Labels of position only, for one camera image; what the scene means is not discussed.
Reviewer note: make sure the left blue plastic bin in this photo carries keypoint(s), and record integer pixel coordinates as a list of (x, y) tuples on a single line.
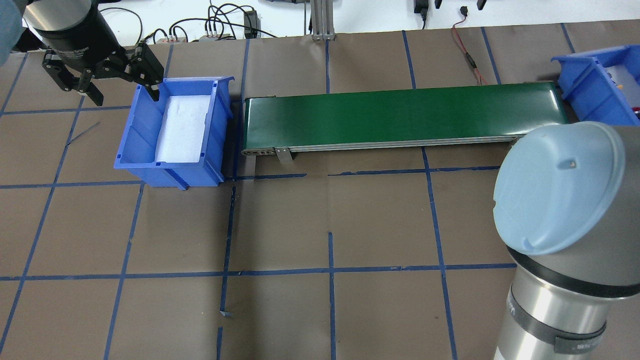
[(136, 152)]

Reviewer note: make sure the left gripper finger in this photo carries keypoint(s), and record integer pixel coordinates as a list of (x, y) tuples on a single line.
[(93, 93), (153, 91)]

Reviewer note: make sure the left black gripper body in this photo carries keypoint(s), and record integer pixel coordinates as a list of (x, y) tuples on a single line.
[(82, 42)]

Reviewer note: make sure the aluminium frame post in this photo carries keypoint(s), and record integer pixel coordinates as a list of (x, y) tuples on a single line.
[(322, 20)]

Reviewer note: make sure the white foam pad left bin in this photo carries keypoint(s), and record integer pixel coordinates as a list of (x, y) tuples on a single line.
[(182, 129)]

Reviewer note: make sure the white foam pad bin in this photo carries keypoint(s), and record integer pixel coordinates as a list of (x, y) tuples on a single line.
[(182, 129), (626, 83)]

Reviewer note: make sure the green conveyor belt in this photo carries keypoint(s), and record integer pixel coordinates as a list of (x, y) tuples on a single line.
[(399, 118)]

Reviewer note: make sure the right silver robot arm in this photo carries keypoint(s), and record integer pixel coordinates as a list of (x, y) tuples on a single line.
[(566, 205)]

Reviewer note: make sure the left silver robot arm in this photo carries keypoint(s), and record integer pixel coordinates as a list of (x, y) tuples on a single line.
[(39, 14)]

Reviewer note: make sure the white foam pad right bin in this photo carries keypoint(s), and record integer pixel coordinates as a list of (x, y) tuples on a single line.
[(626, 83)]

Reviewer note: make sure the blue plastic bin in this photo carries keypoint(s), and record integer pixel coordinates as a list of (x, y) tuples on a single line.
[(136, 152), (587, 86)]

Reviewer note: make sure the right blue plastic bin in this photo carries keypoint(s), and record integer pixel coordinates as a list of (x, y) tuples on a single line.
[(587, 86)]

